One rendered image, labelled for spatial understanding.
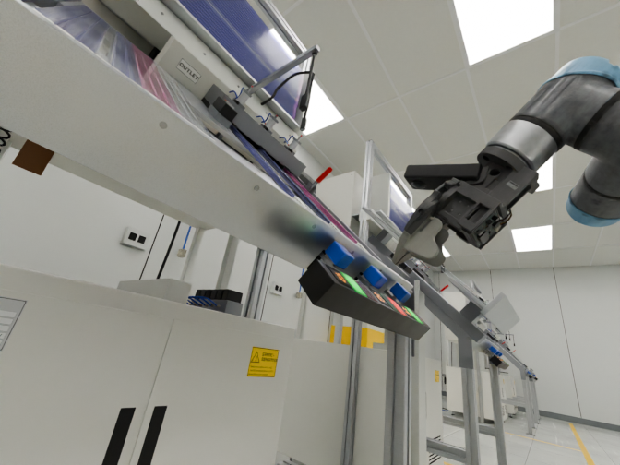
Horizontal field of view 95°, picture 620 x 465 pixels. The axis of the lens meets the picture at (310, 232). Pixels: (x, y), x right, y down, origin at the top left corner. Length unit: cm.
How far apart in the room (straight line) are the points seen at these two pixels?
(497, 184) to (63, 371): 65
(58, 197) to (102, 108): 202
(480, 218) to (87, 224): 216
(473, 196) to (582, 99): 16
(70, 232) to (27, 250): 21
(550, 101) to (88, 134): 51
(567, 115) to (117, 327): 70
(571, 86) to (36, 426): 81
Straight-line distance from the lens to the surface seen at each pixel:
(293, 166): 96
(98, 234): 228
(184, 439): 67
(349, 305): 36
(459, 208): 45
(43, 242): 222
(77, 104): 26
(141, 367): 59
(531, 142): 48
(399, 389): 67
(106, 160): 27
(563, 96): 51
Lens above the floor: 57
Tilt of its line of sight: 22 degrees up
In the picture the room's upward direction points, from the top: 9 degrees clockwise
